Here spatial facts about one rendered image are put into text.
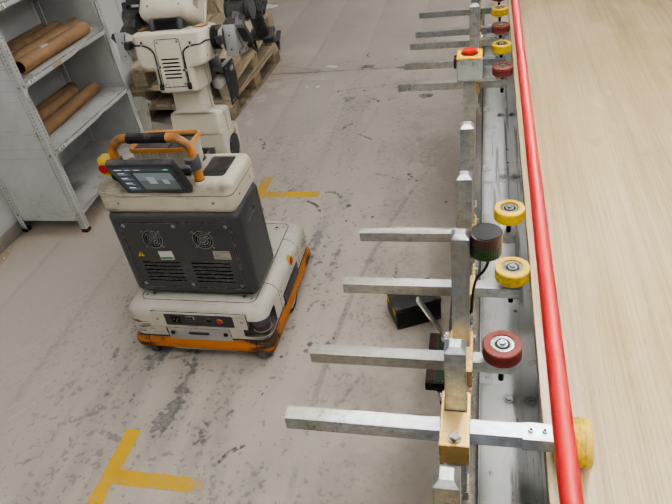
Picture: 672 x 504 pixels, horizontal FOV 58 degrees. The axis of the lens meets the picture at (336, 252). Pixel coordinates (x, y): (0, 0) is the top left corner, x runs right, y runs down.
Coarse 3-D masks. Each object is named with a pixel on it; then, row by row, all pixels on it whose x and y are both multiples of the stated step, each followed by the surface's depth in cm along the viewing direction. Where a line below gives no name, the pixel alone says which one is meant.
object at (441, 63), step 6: (426, 60) 270; (432, 60) 269; (438, 60) 268; (444, 60) 267; (450, 60) 266; (486, 60) 263; (492, 60) 262; (498, 60) 261; (504, 60) 261; (408, 66) 271; (414, 66) 270; (420, 66) 270; (426, 66) 269; (432, 66) 269; (438, 66) 268; (444, 66) 268; (450, 66) 267
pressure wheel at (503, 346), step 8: (488, 336) 127; (496, 336) 127; (504, 336) 127; (512, 336) 126; (488, 344) 125; (496, 344) 125; (504, 344) 124; (512, 344) 125; (520, 344) 124; (488, 352) 124; (496, 352) 123; (504, 352) 123; (512, 352) 123; (520, 352) 123; (488, 360) 125; (496, 360) 123; (504, 360) 122; (512, 360) 122; (520, 360) 124; (504, 368) 124
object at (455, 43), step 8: (440, 40) 288; (448, 40) 287; (456, 40) 286; (464, 40) 284; (488, 40) 282; (496, 40) 281; (416, 48) 290; (424, 48) 290; (432, 48) 289; (440, 48) 288
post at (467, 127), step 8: (464, 128) 154; (472, 128) 153; (464, 136) 155; (472, 136) 155; (464, 144) 156; (472, 144) 156; (464, 152) 158; (472, 152) 157; (464, 160) 159; (472, 160) 159; (464, 168) 161; (472, 168) 160; (472, 176) 162; (472, 184) 163; (472, 192) 165; (472, 200) 166; (472, 208) 168; (472, 216) 169
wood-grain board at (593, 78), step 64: (576, 0) 292; (640, 0) 280; (576, 64) 232; (640, 64) 225; (576, 128) 193; (640, 128) 188; (576, 192) 165; (640, 192) 161; (576, 256) 144; (640, 256) 141; (576, 320) 128; (640, 320) 126; (576, 384) 115; (640, 384) 113; (640, 448) 103
